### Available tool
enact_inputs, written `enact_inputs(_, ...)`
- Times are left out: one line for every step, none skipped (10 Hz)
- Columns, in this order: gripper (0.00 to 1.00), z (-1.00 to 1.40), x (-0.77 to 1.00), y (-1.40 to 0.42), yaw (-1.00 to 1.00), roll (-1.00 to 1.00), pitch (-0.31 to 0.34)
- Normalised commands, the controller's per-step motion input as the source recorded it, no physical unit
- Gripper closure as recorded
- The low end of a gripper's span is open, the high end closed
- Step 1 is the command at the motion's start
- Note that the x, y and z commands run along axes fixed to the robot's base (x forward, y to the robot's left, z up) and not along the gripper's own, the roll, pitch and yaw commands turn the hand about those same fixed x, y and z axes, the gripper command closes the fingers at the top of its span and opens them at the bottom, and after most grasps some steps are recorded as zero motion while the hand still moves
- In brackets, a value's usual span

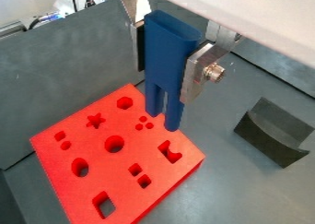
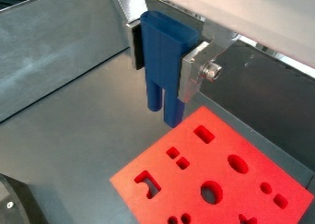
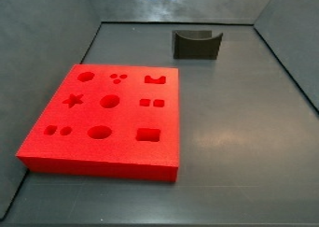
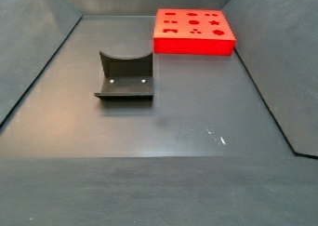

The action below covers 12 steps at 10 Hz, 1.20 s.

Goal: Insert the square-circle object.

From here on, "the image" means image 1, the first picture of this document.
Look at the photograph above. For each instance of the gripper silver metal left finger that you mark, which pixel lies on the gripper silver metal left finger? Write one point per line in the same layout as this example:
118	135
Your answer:
137	39

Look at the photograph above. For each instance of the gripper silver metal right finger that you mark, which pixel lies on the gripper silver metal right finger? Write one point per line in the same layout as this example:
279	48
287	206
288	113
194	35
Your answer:
201	65

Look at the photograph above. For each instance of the blue square-circle peg object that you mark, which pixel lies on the blue square-circle peg object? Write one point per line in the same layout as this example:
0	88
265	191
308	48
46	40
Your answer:
169	40

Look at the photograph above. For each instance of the black curved holder block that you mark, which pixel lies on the black curved holder block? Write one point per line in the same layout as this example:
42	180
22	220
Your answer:
275	132

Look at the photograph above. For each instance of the red shape-sorting block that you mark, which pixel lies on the red shape-sorting block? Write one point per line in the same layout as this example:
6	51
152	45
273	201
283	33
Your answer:
112	161

